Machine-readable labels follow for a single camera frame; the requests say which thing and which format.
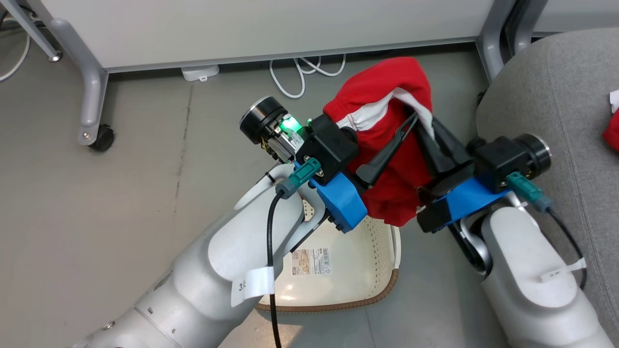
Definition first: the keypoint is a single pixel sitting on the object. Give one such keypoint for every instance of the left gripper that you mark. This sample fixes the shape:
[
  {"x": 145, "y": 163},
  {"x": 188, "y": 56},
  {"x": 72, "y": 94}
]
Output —
[{"x": 268, "y": 123}]

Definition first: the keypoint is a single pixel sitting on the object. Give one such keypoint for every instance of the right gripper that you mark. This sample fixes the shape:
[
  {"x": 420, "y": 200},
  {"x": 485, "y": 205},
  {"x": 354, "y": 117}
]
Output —
[{"x": 536, "y": 154}]

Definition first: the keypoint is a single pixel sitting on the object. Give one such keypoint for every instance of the red garment white trim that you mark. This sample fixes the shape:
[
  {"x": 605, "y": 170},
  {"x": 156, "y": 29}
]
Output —
[
  {"x": 613, "y": 133},
  {"x": 382, "y": 96}
]

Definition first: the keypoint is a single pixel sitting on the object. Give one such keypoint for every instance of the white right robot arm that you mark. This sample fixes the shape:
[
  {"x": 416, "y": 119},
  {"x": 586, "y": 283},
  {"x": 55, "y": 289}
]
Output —
[{"x": 527, "y": 285}]

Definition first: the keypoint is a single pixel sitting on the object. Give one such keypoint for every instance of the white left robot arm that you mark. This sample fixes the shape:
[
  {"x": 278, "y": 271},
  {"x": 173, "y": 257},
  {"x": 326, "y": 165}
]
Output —
[{"x": 208, "y": 280}]

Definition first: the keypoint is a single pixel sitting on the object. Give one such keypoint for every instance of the grey fabric sofa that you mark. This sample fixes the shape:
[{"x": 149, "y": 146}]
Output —
[{"x": 556, "y": 106}]

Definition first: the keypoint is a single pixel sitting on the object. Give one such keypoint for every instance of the cream plastic laundry basket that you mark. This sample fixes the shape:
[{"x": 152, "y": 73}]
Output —
[{"x": 353, "y": 261}]

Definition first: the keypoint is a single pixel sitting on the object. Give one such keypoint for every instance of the basket barcode sticker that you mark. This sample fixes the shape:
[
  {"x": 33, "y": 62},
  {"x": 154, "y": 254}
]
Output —
[{"x": 312, "y": 262}]

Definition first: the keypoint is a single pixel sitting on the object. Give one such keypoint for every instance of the white partition panel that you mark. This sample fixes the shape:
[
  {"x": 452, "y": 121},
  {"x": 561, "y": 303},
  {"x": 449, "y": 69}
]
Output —
[{"x": 580, "y": 14}]

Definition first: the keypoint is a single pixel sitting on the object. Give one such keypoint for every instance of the white power adapter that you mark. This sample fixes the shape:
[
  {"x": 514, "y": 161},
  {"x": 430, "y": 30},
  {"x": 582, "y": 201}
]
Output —
[{"x": 199, "y": 72}]

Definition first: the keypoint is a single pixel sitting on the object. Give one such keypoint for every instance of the black caster wheel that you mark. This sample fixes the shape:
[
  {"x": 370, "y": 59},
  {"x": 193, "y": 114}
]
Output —
[{"x": 102, "y": 138}]

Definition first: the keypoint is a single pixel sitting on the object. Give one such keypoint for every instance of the grey partition leg with caster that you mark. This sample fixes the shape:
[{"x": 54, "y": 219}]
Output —
[{"x": 89, "y": 87}]

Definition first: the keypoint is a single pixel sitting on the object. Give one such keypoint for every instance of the grey metal table leg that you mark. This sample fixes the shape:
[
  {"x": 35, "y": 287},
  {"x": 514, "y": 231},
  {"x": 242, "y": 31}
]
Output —
[{"x": 34, "y": 29}]

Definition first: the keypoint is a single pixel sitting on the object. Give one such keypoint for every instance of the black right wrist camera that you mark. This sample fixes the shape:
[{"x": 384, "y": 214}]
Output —
[{"x": 498, "y": 164}]

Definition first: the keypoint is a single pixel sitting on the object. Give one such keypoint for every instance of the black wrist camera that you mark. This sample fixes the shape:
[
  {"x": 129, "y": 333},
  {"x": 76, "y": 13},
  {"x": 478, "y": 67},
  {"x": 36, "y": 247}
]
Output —
[
  {"x": 498, "y": 164},
  {"x": 326, "y": 147}
]

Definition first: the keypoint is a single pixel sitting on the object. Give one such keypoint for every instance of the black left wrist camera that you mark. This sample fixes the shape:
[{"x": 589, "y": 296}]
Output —
[{"x": 326, "y": 147}]

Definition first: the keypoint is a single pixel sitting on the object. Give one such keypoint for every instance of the teal left camera connector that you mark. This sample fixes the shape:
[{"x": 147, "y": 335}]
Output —
[{"x": 301, "y": 178}]

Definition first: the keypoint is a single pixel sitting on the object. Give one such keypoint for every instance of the teal camera connector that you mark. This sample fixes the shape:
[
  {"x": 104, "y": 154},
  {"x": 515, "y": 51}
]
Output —
[
  {"x": 529, "y": 191},
  {"x": 301, "y": 178}
]

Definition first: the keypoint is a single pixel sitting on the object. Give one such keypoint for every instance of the teal right camera connector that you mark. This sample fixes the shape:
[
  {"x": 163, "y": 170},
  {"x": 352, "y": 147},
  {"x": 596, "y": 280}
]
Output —
[{"x": 529, "y": 191}]

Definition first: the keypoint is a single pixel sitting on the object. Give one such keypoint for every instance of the white partition board grey frame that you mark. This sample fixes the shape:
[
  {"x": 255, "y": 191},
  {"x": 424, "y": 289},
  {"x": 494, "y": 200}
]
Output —
[{"x": 271, "y": 24}]

